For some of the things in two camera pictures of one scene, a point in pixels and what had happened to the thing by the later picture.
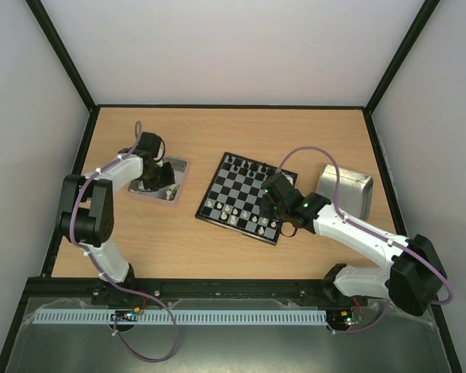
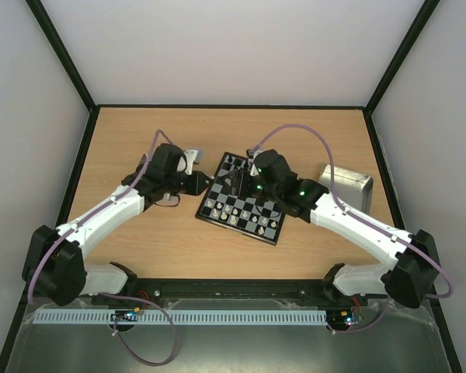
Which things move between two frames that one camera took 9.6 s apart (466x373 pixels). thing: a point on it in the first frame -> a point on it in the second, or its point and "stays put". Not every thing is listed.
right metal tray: (356, 190) stays put
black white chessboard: (231, 199) stays put
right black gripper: (270, 200) -> (245, 183)
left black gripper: (168, 180) -> (198, 187)
